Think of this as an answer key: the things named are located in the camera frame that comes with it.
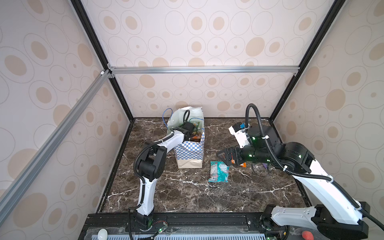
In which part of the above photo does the teal mint candy packet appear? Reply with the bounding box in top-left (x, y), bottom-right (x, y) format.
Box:
top-left (208, 162), bottom-right (230, 183)

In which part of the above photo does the blue checkered paper bag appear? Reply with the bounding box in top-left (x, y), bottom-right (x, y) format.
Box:
top-left (162, 106), bottom-right (206, 169)

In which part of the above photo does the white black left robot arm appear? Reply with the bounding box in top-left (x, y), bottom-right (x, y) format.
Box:
top-left (133, 122), bottom-right (195, 230)

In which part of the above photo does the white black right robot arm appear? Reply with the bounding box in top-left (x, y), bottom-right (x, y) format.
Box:
top-left (217, 123), bottom-right (369, 240)

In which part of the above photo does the red emergency button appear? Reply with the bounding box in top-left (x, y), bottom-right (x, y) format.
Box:
top-left (302, 231), bottom-right (315, 240)

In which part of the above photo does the white round knob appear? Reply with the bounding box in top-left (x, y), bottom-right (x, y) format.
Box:
top-left (97, 229), bottom-right (108, 240)

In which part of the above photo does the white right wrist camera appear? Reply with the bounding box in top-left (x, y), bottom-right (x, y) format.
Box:
top-left (229, 122), bottom-right (250, 149)

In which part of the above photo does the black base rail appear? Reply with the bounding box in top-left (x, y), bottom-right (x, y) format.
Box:
top-left (79, 212), bottom-right (290, 240)

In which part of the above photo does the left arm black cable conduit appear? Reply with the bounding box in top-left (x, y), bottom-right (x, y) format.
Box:
top-left (127, 109), bottom-right (192, 235)

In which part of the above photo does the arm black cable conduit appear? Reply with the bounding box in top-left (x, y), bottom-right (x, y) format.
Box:
top-left (244, 103), bottom-right (384, 232)
top-left (127, 109), bottom-right (192, 235)

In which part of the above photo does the horizontal aluminium frame bar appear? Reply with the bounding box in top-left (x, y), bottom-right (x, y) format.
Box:
top-left (111, 66), bottom-right (300, 75)

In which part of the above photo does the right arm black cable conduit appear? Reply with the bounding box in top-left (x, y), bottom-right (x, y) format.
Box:
top-left (244, 103), bottom-right (384, 232)

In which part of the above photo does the black left corner post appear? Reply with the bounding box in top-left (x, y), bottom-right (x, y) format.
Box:
top-left (71, 0), bottom-right (135, 122)

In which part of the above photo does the black corner post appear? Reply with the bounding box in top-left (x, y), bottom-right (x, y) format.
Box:
top-left (71, 0), bottom-right (135, 122)
top-left (269, 0), bottom-right (346, 123)

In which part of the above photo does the black right corner post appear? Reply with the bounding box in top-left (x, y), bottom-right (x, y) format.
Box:
top-left (269, 0), bottom-right (346, 123)

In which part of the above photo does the left aluminium frame bar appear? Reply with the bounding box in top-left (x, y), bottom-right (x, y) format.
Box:
top-left (1, 70), bottom-right (112, 225)

